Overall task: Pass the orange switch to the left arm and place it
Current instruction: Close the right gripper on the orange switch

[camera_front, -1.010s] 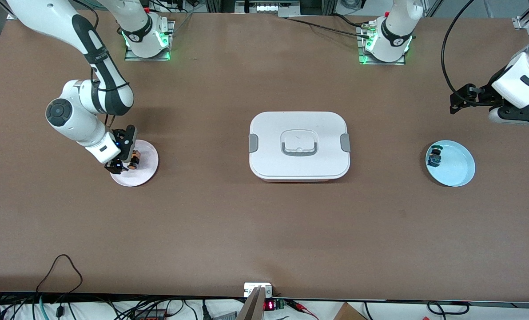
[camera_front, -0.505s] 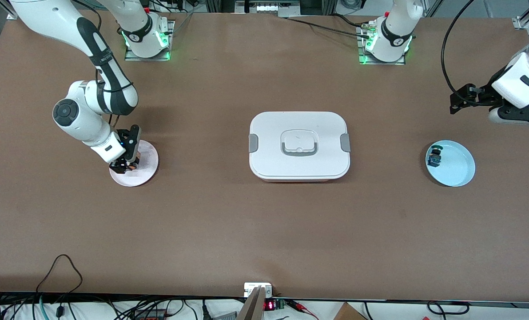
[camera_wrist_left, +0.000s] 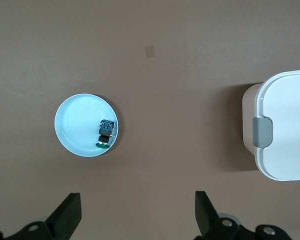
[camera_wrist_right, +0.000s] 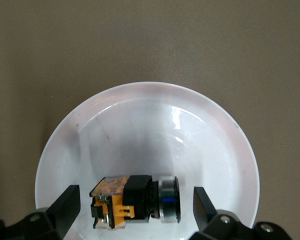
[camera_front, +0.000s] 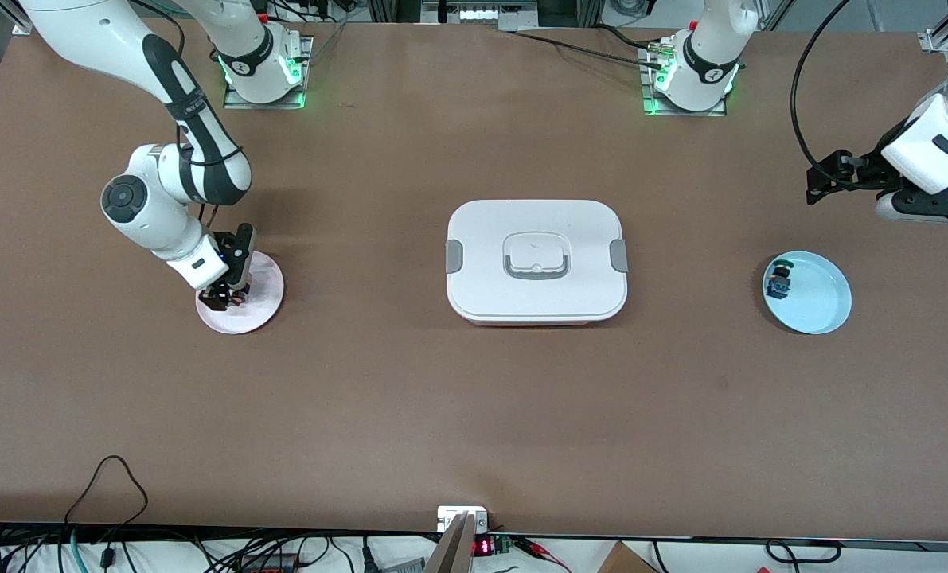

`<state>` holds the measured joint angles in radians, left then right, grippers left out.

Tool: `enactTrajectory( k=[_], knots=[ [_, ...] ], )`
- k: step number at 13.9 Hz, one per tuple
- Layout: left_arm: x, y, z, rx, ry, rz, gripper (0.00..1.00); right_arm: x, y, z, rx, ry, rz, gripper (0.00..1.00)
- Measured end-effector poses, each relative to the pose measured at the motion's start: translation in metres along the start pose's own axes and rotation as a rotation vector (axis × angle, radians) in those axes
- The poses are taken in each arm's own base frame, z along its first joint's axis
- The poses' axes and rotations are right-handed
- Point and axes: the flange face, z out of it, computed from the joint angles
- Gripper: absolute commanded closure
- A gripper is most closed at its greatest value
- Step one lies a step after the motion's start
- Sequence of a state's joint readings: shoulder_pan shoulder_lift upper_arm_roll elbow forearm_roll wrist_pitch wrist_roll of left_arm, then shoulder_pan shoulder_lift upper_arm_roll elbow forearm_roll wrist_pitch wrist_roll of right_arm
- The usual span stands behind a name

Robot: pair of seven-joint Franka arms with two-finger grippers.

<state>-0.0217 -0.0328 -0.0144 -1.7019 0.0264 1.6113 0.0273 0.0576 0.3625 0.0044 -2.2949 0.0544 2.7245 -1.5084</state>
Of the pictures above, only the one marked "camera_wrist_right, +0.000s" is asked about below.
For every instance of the white round plate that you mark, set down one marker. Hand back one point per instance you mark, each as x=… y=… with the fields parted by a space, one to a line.
x=145 y=140

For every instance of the orange push-button switch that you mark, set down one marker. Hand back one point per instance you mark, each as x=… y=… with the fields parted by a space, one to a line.
x=137 y=197

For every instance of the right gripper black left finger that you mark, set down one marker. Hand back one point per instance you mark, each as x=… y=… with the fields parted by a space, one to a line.
x=62 y=207

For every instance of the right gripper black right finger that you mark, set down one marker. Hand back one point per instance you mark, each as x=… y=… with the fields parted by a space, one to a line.
x=205 y=212

